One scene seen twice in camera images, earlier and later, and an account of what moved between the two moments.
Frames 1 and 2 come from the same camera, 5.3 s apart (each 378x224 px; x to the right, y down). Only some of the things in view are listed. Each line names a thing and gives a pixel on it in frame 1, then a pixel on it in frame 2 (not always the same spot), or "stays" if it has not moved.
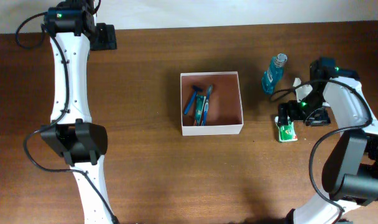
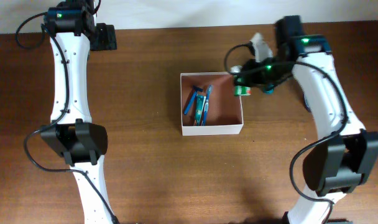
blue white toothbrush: [206, 104] stays
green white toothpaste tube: [199, 99] stays
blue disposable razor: [196, 88] stays
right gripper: [293, 106] to [255, 78]
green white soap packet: [286, 133] to [242, 90]
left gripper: [109, 40] stays
